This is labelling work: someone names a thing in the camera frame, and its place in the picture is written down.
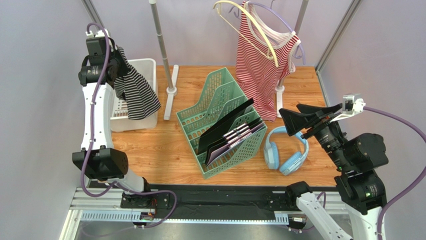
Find black white striped tank top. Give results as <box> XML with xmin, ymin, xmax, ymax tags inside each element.
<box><xmin>114</xmin><ymin>46</ymin><xmax>161</xmax><ymax>121</ymax></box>

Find red white striped tank top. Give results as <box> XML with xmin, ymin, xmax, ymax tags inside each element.
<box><xmin>235</xmin><ymin>1</ymin><xmax>301</xmax><ymax>122</ymax></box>

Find purple plastic hanger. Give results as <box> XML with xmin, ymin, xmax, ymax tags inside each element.
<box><xmin>250</xmin><ymin>0</ymin><xmax>304</xmax><ymax>64</ymax></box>

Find cream wooden hanger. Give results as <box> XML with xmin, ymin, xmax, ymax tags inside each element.
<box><xmin>212</xmin><ymin>0</ymin><xmax>279</xmax><ymax>68</ymax></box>

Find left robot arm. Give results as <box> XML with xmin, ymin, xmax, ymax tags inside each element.
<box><xmin>72</xmin><ymin>30</ymin><xmax>160</xmax><ymax>194</ymax></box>

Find white plastic basket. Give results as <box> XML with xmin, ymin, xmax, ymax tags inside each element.
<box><xmin>110</xmin><ymin>58</ymin><xmax>158</xmax><ymax>133</ymax></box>

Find blue headphones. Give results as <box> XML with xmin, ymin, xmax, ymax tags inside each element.
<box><xmin>263</xmin><ymin>126</ymin><xmax>310</xmax><ymax>176</ymax></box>

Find left rack pole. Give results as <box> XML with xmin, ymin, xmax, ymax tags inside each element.
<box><xmin>148</xmin><ymin>0</ymin><xmax>177</xmax><ymax>96</ymax></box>

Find left white rack foot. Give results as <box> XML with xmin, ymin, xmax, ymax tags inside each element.
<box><xmin>163</xmin><ymin>64</ymin><xmax>179</xmax><ymax>121</ymax></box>

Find pink booklets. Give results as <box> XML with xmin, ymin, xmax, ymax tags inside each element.
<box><xmin>205</xmin><ymin>121</ymin><xmax>266</xmax><ymax>166</ymax></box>

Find green plastic file organizer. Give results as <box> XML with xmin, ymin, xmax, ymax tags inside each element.
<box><xmin>176</xmin><ymin>67</ymin><xmax>268</xmax><ymax>180</ymax></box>

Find black folder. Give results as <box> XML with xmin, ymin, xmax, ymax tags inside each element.
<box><xmin>198</xmin><ymin>98</ymin><xmax>254</xmax><ymax>163</ymax></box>

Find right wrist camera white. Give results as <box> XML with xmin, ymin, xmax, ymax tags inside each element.
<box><xmin>331</xmin><ymin>93</ymin><xmax>366</xmax><ymax>122</ymax></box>

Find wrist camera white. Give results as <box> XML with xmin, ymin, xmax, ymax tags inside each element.
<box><xmin>331</xmin><ymin>93</ymin><xmax>366</xmax><ymax>122</ymax></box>
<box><xmin>85</xmin><ymin>28</ymin><xmax>111</xmax><ymax>39</ymax></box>

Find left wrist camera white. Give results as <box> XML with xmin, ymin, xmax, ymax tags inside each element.
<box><xmin>85</xmin><ymin>28</ymin><xmax>111</xmax><ymax>39</ymax></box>

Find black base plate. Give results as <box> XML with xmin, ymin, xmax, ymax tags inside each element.
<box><xmin>119</xmin><ymin>184</ymin><xmax>301</xmax><ymax>221</ymax></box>

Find aluminium frame rail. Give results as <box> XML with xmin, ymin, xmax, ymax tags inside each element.
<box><xmin>59</xmin><ymin>187</ymin><xmax>381</xmax><ymax>240</ymax></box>

